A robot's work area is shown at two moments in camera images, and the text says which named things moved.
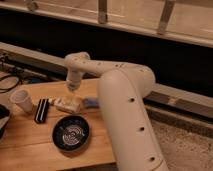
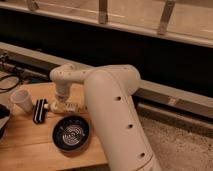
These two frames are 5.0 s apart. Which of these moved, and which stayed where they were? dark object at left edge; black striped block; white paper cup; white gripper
Moved: white gripper
Stayed: dark object at left edge; white paper cup; black striped block
